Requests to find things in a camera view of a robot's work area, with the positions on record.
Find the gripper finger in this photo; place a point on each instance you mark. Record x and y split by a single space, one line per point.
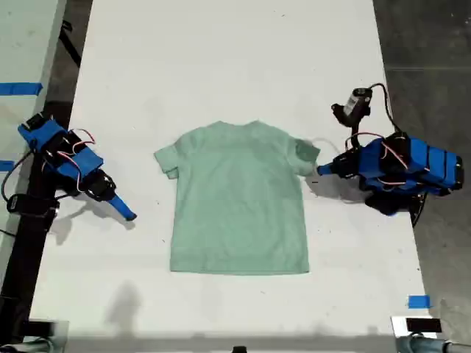
326 169
124 207

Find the pale green T-shirt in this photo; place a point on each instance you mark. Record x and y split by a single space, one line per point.
239 202

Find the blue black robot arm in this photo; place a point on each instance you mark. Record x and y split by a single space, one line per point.
55 136
416 162

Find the short blue tape strip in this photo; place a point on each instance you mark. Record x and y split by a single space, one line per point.
6 166

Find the long blue tape strip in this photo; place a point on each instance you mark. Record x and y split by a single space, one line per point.
18 89

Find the black diagonal strut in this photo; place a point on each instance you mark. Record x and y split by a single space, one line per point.
71 48

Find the silver metal plate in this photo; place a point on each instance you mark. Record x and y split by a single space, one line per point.
62 338
398 325

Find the small black box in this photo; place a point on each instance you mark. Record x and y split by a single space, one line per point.
40 328
423 325

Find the square blue tape piece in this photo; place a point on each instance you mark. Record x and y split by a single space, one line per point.
419 301

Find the pale side table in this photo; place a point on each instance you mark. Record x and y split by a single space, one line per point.
22 44

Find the grey tube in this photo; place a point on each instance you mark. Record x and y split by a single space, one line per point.
423 345
29 347

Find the small black knob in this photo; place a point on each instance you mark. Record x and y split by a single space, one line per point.
240 350

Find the black camera stalk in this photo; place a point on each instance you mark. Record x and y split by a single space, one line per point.
355 132

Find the black camera box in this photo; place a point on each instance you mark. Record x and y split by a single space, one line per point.
355 101
14 204

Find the black table edge rail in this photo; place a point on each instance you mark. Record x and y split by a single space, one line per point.
24 257

